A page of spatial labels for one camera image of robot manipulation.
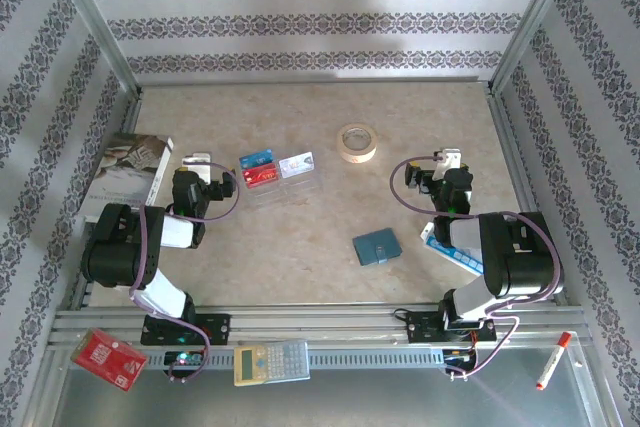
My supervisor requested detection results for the clear acrylic card organizer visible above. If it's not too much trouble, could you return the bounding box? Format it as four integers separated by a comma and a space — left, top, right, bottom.
238, 149, 324, 208

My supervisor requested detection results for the blue leather card holder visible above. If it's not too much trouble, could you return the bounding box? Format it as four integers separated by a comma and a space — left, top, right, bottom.
352, 227, 402, 267

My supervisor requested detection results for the red credit card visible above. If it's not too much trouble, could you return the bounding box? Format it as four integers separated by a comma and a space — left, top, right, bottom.
241, 165, 280, 190

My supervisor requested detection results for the blue credit card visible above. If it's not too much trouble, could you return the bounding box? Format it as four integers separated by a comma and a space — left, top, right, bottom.
238, 149, 275, 171

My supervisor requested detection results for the beige masking tape roll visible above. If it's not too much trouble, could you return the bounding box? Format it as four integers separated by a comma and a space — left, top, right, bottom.
336, 122, 379, 165

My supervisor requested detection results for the white blue carton box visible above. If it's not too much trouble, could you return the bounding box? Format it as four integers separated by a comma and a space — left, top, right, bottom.
418, 220, 486, 277

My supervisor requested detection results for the white paperback book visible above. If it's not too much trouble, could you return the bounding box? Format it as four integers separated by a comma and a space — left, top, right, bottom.
82, 133, 175, 225

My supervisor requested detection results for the beige grey calculator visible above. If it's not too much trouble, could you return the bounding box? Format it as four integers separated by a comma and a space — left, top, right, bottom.
233, 339, 311, 387

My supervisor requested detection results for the red cardboard box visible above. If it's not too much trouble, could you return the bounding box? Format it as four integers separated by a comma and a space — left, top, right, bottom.
69, 327, 149, 392

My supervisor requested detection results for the red white marker pen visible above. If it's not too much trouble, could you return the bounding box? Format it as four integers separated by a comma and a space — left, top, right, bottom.
535, 331, 572, 391

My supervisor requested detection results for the grey sheet metal tray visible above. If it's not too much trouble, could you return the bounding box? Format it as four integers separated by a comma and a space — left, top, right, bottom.
47, 346, 611, 427

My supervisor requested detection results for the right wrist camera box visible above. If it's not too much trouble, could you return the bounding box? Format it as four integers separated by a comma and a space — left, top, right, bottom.
432, 147, 463, 181

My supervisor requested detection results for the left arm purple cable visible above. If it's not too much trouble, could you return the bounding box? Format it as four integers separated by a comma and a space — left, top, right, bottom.
128, 161, 243, 384

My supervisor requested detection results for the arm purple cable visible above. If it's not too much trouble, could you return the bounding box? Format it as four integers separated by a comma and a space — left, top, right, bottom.
390, 156, 564, 382
128, 161, 243, 384

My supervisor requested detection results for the right aluminium side rail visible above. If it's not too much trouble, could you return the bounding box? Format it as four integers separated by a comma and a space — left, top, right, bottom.
487, 89, 569, 306

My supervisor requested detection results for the aluminium side rail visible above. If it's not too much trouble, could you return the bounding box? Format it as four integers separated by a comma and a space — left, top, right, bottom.
69, 91, 144, 311
487, 89, 569, 306

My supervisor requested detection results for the left aluminium side rail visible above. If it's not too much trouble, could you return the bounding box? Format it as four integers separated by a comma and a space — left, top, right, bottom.
69, 91, 144, 311

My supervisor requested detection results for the aluminium back rail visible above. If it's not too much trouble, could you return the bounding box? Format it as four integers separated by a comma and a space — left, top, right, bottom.
137, 75, 494, 88

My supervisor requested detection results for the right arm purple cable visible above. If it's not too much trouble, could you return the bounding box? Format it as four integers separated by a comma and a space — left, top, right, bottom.
390, 156, 564, 382

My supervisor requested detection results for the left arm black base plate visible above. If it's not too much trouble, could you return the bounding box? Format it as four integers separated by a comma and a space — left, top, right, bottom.
140, 313, 232, 347

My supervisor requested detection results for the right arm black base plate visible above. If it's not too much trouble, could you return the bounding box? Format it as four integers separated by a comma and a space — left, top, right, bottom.
405, 309, 498, 346

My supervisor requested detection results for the aluminium mounting rail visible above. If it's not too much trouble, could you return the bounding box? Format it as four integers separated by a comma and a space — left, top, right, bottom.
48, 302, 587, 349

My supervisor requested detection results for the grey slotted cable duct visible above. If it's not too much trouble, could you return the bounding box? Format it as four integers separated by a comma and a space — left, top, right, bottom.
147, 349, 451, 372

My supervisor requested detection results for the right aluminium frame post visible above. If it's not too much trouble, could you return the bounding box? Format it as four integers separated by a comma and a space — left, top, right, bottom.
488, 0, 585, 98

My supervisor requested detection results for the aluminium frame post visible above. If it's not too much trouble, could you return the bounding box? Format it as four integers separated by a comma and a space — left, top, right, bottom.
488, 0, 585, 98
42, 0, 144, 98

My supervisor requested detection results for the left aluminium frame post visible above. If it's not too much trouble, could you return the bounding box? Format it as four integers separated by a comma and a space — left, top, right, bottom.
42, 0, 144, 98

